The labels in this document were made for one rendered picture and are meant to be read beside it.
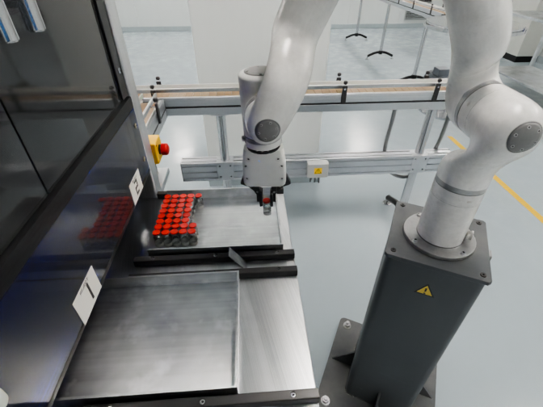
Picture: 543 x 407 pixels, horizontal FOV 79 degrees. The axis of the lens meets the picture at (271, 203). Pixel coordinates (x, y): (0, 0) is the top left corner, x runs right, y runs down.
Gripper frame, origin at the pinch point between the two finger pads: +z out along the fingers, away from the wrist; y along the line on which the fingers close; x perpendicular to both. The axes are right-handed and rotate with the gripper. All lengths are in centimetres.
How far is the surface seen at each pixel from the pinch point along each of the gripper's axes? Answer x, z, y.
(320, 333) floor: 19, 102, 21
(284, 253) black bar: -9.8, 10.3, 4.6
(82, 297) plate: -34.3, -5.5, -29.3
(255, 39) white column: 155, 1, -16
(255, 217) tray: 5.9, 12.6, -4.1
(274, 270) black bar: -15.4, 10.0, 2.4
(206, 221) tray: 3.3, 12.0, -18.2
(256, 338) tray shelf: -32.1, 11.1, -0.6
